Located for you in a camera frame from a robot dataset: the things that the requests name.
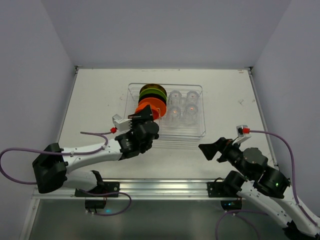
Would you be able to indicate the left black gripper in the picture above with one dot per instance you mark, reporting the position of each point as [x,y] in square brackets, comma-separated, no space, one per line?
[139,117]

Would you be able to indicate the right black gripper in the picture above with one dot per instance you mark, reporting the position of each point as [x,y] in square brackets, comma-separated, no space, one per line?
[223,150]

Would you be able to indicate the orange bowl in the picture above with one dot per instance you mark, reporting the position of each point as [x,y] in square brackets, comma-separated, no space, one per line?
[154,110]

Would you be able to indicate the orange plate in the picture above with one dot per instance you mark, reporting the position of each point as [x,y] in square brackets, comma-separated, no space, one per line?
[158,104]

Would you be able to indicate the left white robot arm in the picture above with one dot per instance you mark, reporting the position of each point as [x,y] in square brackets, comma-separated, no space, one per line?
[58,167]

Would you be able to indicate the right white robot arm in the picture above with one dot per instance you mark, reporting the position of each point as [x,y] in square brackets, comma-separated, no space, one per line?
[264,186]

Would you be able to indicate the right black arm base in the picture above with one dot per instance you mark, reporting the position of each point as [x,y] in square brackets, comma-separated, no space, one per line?
[217,189]

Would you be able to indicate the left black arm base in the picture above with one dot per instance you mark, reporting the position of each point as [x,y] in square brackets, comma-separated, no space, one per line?
[107,187]

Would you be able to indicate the clear plastic rack tray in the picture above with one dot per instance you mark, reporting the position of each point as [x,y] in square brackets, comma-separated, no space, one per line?
[182,131]

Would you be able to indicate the black plate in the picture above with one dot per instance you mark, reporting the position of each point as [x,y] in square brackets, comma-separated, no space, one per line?
[153,95]

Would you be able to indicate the green plate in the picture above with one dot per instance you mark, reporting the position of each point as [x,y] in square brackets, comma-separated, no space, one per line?
[153,91]

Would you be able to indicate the olive brown plate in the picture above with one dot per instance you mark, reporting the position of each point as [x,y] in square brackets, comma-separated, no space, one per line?
[152,86]

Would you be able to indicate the clear glass front left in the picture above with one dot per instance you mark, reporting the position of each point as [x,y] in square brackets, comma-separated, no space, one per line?
[174,116]

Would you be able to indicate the clear glass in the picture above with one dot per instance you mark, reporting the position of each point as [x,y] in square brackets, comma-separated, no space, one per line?
[174,116]
[192,97]
[191,114]
[174,98]

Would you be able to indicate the clear glass back left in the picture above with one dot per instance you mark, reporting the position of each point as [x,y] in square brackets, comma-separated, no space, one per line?
[174,98]

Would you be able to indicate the clear glass front right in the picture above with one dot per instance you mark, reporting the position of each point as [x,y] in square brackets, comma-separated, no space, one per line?
[191,114]

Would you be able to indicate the clear glass back right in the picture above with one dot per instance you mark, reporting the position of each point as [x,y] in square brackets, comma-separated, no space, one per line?
[192,97]

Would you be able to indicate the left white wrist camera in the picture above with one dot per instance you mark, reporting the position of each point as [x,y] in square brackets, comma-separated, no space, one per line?
[121,124]

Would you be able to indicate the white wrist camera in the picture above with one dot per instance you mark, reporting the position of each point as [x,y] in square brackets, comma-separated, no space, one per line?
[121,124]
[243,134]

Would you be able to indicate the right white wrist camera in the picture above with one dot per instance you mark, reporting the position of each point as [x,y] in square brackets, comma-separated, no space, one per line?
[243,134]

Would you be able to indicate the aluminium mounting rail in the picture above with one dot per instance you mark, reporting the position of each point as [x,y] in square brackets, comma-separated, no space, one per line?
[147,189]

